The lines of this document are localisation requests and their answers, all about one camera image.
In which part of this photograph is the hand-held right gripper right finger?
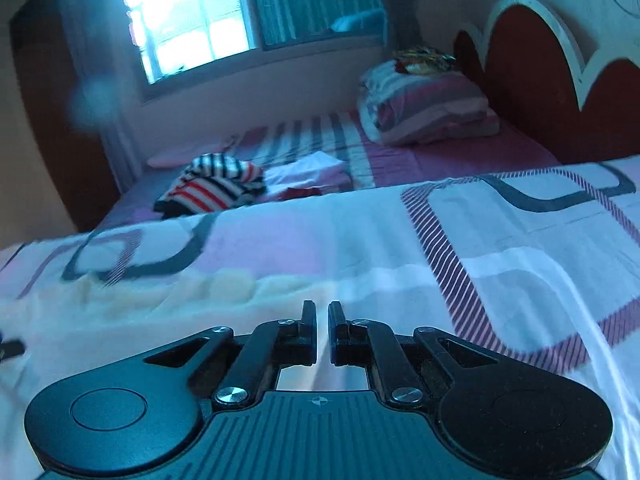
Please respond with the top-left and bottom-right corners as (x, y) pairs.
(328, 302), (506, 406)

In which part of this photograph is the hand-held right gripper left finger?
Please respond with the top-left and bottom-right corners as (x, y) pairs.
(145, 301), (319, 407)

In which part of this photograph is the white garment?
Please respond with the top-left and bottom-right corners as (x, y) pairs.
(0, 266), (451, 480)

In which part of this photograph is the striped clothes pile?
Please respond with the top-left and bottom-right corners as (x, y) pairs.
(154, 152), (268, 220)

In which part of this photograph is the red cloth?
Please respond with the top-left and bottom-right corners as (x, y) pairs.
(277, 186), (323, 202)

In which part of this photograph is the white cloth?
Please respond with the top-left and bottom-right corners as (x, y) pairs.
(262, 152), (351, 196)

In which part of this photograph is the purple striped bedsheet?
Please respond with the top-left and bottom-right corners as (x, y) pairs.
(97, 110), (561, 233)

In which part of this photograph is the white patterned blanket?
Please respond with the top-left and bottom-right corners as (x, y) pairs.
(0, 155), (640, 480)

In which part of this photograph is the brown wardrobe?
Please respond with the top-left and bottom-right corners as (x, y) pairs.
(10, 0), (121, 233)

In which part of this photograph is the striped pillow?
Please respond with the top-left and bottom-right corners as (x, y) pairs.
(357, 59), (501, 147)

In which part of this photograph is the printed cloth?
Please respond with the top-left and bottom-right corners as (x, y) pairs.
(392, 46), (458, 77)

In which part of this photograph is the sheer curtain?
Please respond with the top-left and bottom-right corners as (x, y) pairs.
(55, 0), (146, 196)

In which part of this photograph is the red heart-shaped headboard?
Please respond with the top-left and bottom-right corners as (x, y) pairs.
(452, 0), (640, 166)

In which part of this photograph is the window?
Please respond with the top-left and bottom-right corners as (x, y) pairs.
(116, 0), (261, 86)

